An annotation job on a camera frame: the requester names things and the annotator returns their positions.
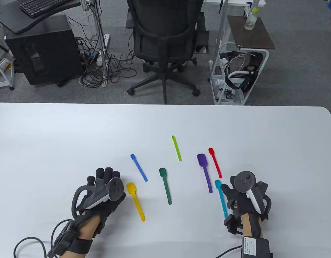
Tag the person's right hand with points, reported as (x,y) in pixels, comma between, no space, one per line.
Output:
(231,194)

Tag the person's left hand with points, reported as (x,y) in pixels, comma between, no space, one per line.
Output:
(101,174)

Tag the cyan measuring spoon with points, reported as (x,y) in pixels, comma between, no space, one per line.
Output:
(221,199)

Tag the yellow measuring spoon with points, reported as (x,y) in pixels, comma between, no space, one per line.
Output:
(131,187)

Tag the red measuring spoon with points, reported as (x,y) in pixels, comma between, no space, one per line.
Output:
(215,162)

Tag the blue measuring spoon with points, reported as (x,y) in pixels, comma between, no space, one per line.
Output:
(139,169)

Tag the purple measuring spoon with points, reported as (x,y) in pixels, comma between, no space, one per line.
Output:
(201,160)

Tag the dark green measuring spoon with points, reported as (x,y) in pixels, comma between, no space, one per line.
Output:
(163,172)

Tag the lime green measuring spoon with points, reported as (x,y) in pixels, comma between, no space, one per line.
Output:
(176,147)

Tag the person's right forearm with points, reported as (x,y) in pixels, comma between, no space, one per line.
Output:
(250,225)

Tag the black wrist box with label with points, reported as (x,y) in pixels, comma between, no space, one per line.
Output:
(258,247)

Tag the black computer tower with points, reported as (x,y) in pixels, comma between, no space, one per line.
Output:
(47,59)

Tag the small white trolley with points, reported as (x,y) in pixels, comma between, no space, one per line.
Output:
(4,83)

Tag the black mesh office chair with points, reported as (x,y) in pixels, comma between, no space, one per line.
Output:
(162,32)

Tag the brown side table top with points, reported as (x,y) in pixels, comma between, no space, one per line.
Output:
(254,37)

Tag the clear bottle with green cap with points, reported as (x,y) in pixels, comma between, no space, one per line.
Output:
(250,22)

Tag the black curved desk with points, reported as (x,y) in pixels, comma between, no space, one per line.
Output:
(9,21)

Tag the black keyboard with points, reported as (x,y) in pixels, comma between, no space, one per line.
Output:
(39,6)

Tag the white desk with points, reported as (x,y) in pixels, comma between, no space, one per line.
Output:
(235,2)

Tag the aluminium frame post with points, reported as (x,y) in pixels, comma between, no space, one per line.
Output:
(98,35)
(221,27)

